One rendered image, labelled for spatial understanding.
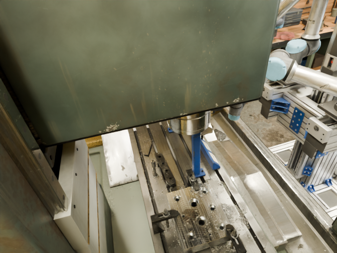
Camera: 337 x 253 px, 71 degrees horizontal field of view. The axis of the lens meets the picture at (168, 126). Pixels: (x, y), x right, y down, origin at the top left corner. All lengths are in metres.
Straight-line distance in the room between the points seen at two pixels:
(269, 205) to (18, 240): 1.30
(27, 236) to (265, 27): 0.73
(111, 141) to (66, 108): 1.31
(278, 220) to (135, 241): 0.82
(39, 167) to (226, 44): 0.54
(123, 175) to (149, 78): 1.27
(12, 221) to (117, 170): 1.31
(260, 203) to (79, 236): 1.05
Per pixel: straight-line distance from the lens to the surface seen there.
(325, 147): 1.64
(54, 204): 0.74
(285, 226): 1.55
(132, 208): 1.66
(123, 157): 1.86
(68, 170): 0.86
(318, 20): 1.91
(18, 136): 0.58
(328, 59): 1.77
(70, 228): 0.79
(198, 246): 1.11
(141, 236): 1.56
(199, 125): 0.80
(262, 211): 1.53
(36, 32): 0.57
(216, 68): 0.66
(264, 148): 1.78
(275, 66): 1.35
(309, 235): 1.61
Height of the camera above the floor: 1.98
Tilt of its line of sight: 38 degrees down
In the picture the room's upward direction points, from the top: 5 degrees counter-clockwise
